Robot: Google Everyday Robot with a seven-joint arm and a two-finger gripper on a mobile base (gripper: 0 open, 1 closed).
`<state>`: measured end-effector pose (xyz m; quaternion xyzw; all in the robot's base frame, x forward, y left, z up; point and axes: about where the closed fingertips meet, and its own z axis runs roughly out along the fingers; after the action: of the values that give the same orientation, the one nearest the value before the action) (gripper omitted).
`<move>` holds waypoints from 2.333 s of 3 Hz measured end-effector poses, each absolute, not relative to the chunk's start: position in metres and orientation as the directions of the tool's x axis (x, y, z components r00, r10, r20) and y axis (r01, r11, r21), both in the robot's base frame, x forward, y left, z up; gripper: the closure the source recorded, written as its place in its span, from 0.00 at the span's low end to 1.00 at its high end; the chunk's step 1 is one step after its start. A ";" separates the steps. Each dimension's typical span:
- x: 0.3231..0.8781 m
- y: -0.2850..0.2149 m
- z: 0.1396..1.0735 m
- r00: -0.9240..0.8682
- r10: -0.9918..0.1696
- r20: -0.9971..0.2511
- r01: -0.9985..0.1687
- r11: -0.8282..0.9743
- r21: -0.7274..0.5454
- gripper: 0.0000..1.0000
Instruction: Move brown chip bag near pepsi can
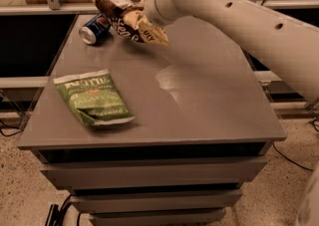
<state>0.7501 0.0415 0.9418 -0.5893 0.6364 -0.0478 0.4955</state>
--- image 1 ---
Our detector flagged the green jalapeno chip bag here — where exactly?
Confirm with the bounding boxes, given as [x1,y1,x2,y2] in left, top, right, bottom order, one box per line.
[54,69,135,126]

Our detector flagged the blue pepsi can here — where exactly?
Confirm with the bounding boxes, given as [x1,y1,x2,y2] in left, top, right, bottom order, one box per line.
[79,14,111,45]

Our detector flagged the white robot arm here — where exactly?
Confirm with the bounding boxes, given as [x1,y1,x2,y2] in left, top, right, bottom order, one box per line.
[144,0,319,106]

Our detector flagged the black floor cable left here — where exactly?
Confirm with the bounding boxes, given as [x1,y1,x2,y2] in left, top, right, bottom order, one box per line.
[0,118,24,138]

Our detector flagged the black floor cable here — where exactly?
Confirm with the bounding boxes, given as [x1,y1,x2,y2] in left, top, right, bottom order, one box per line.
[0,118,24,138]
[272,141,315,172]

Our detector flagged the black floor cable right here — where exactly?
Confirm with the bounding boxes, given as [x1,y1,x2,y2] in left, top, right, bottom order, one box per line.
[272,141,315,172]

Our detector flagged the brown chip bag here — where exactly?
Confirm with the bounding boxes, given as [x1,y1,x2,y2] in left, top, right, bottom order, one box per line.
[91,0,169,46]

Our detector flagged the grey drawer cabinet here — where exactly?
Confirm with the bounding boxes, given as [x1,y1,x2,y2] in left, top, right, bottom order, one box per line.
[18,17,286,226]

